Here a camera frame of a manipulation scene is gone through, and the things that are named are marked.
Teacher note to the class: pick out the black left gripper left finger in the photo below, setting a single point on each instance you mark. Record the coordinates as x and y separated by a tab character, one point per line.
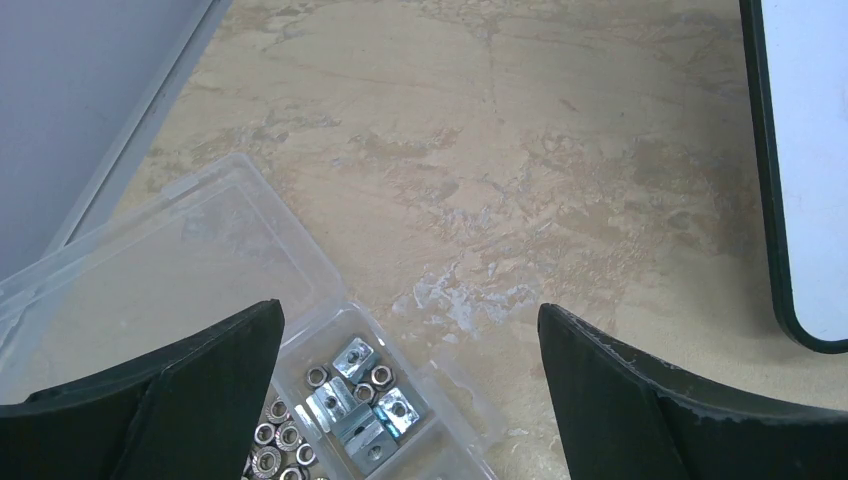
184	411

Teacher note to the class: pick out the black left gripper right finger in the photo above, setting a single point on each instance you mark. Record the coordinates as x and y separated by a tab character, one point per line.
623	413

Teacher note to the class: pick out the white whiteboard with black frame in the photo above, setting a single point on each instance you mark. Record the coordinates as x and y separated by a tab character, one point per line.
796	66

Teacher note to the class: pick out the clear plastic screw organizer box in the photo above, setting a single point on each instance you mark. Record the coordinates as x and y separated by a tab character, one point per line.
343	402

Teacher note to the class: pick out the aluminium frame rail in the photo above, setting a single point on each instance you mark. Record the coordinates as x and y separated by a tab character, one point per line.
173	60

